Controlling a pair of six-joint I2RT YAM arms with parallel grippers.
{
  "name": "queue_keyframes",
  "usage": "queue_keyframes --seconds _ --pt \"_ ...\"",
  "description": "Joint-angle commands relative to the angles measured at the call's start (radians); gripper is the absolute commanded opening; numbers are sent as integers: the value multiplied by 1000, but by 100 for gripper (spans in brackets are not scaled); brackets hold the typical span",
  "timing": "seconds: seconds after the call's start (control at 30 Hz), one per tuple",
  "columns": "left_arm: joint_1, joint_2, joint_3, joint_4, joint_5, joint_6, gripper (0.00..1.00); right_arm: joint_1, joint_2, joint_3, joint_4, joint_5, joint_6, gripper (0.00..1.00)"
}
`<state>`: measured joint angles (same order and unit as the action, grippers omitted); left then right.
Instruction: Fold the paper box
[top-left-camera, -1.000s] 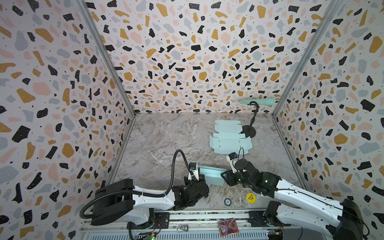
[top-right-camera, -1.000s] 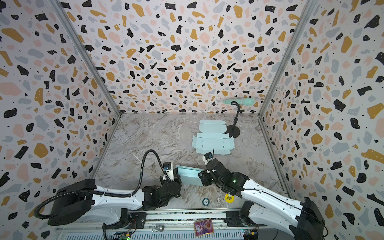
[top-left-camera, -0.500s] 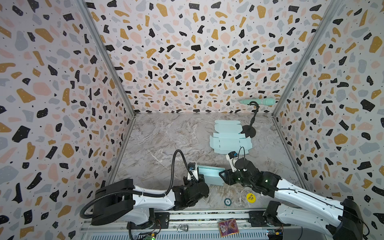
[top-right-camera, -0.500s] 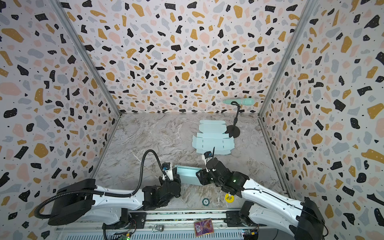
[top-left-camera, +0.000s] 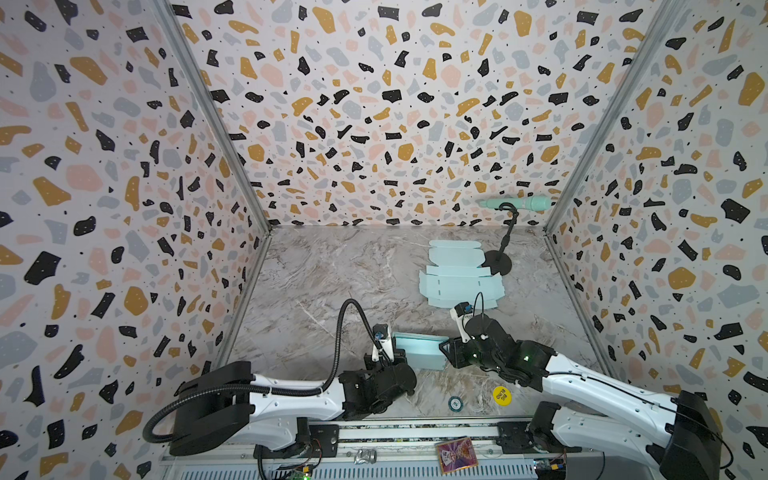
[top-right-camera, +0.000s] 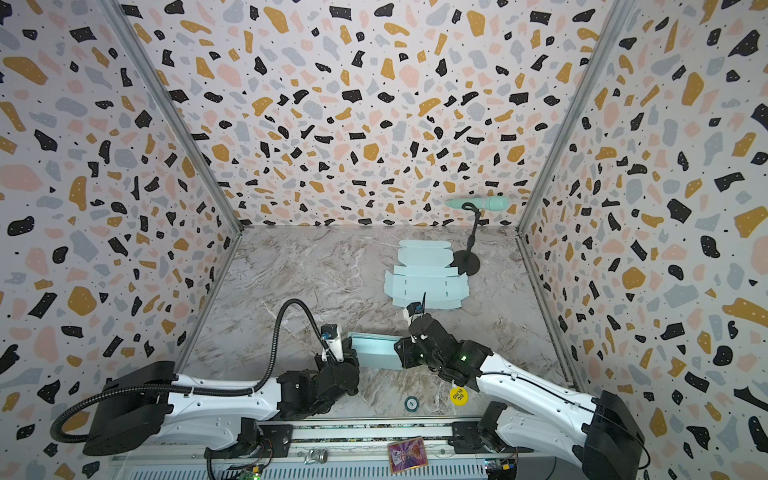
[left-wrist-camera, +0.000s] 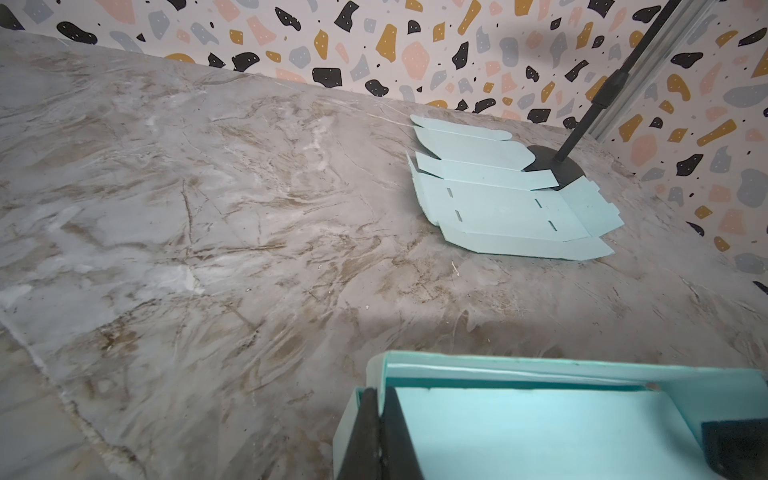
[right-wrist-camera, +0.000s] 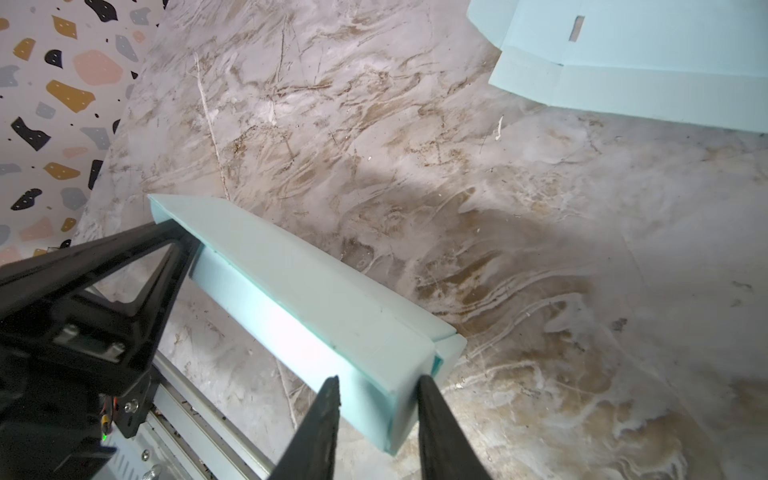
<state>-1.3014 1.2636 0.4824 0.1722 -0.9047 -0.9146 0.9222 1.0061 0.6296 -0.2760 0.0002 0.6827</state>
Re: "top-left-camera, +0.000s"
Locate mint paper box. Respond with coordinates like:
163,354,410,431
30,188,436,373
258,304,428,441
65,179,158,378
419,240,506,309
394,332,448,371

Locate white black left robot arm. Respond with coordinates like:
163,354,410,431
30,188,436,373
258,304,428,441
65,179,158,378
169,358,417,456

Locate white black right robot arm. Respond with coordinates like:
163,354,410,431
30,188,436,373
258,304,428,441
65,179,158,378
439,303,726,479

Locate yellow round sticker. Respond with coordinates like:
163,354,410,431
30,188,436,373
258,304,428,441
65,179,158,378
492,386,512,407

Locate black microphone stand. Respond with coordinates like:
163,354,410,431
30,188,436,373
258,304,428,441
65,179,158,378
482,202,519,276

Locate purple snack packet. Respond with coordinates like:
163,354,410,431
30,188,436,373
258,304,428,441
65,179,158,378
436,437,478,475

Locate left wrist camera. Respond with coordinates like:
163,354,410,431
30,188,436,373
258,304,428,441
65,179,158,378
371,324,394,364

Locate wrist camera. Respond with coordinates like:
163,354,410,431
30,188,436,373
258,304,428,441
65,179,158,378
450,302,474,343
371,324,394,364

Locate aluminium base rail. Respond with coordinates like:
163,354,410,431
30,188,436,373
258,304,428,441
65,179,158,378
161,418,659,479

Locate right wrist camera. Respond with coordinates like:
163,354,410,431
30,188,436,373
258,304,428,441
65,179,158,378
450,302,474,343

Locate black corrugated left cable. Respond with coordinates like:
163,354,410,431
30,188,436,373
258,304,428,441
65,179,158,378
142,298,379,445

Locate aluminium right corner post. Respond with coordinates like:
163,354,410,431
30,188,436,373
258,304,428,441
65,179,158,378
544,0,686,236

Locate aluminium corner post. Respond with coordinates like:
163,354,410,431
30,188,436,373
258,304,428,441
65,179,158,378
544,0,686,236
149,0,271,236

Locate aluminium left corner post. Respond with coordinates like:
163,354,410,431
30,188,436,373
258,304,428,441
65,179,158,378
149,0,271,236

